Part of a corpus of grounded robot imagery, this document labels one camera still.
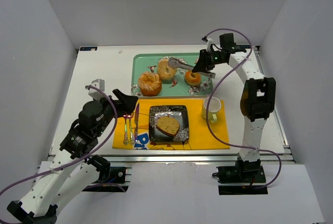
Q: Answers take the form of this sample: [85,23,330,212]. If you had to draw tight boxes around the glazed orange donut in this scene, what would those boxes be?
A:
[184,71,201,86]

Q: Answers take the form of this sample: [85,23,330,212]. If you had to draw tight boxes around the metal serving tongs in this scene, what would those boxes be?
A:
[168,57,215,78]

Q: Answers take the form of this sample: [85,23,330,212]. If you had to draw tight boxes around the pale speckled bagel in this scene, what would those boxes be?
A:
[157,58,177,84]

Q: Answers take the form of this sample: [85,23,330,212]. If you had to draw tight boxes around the brown bread slice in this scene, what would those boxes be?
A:
[156,116,180,137]

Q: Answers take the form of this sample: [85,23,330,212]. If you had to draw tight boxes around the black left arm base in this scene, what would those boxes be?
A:
[82,166,132,193]

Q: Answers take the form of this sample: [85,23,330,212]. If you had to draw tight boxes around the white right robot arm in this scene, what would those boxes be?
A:
[193,33,276,172]

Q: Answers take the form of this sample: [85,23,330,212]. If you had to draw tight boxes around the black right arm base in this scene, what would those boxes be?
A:
[212,166,268,195]

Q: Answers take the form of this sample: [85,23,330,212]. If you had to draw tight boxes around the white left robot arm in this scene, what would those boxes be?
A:
[7,85,138,223]

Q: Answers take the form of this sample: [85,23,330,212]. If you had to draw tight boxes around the iridescent knife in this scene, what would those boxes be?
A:
[134,103,139,143]

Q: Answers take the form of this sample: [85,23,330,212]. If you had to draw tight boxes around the sugar-crusted round bun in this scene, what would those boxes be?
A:
[138,72,162,96]

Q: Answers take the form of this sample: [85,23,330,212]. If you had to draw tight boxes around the yellow placemat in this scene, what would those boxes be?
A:
[112,98,229,151]

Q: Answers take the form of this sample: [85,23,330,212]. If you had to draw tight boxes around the right corner label sticker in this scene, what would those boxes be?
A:
[237,45,251,49]

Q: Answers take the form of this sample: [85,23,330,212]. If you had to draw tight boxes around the corner label sticker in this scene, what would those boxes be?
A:
[79,47,97,51]
[237,45,251,49]

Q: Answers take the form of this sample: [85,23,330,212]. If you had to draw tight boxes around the green floral tray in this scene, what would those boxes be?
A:
[131,52,213,97]

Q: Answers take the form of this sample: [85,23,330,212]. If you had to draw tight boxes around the iridescent fork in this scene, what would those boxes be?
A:
[123,115,129,146]

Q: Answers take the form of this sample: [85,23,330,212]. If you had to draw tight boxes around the iridescent spoon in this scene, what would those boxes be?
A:
[129,115,135,146]

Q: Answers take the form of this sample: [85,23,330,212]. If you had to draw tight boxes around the pale green mug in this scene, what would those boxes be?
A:
[201,97,222,123]

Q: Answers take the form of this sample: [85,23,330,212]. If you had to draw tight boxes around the black floral square plate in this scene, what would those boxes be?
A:
[148,105,189,142]

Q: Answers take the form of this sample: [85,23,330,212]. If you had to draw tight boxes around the left corner label sticker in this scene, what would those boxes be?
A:
[79,47,97,51]

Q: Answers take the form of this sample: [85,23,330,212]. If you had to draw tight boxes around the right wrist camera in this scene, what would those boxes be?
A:
[202,36,214,52]

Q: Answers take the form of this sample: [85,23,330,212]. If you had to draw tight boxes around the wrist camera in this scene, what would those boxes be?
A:
[202,36,214,52]
[85,78,105,101]

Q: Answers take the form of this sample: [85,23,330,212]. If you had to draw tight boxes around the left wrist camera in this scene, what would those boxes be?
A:
[85,78,105,101]

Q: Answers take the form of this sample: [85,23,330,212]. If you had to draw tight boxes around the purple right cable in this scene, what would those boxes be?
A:
[201,28,283,189]

